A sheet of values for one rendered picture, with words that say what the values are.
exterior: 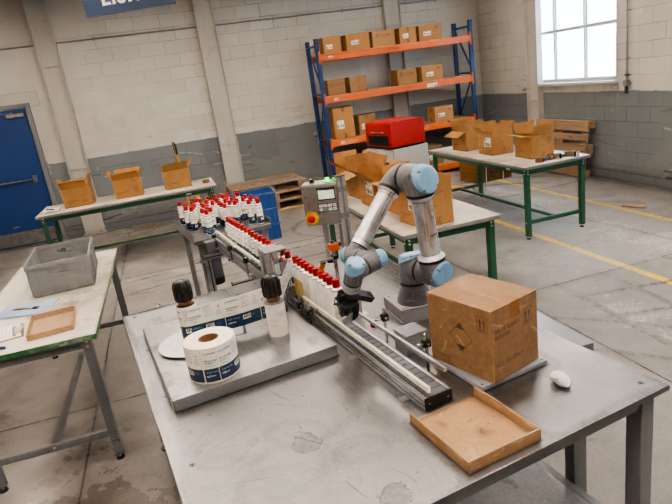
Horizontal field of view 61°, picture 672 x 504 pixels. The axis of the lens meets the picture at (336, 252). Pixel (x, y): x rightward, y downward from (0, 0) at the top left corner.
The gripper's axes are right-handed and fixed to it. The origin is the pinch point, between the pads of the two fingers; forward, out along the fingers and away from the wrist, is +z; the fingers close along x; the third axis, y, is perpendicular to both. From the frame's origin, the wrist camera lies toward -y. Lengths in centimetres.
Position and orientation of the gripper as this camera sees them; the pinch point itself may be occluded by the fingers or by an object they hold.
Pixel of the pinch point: (350, 319)
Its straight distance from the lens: 243.0
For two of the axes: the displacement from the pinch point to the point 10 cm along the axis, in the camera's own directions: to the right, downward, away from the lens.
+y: -8.9, 2.5, -3.8
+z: -0.9, 7.2, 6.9
